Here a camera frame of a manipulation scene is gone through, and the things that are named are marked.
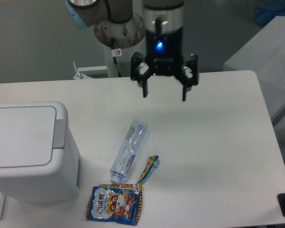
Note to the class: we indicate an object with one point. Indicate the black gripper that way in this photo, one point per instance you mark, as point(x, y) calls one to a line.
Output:
point(164, 51)

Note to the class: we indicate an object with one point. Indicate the white plastic trash can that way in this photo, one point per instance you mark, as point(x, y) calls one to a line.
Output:
point(39, 158)

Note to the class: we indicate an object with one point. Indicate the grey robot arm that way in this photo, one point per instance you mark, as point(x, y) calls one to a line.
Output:
point(160, 16)

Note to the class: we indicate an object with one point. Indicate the crumpled yellow wrapper strip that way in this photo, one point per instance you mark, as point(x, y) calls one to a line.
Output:
point(151, 165)

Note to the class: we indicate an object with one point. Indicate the white covered side table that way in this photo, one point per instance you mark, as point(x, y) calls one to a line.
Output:
point(264, 54)

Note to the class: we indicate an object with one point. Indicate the blue object in background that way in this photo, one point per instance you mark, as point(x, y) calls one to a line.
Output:
point(267, 10)

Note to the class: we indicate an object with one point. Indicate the clear empty plastic bottle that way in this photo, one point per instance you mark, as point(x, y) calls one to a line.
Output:
point(130, 147)

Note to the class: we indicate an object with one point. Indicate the blue snack bag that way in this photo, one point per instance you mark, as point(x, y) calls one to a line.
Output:
point(115, 203)

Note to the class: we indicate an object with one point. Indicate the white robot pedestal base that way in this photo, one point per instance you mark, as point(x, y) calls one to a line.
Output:
point(120, 37)

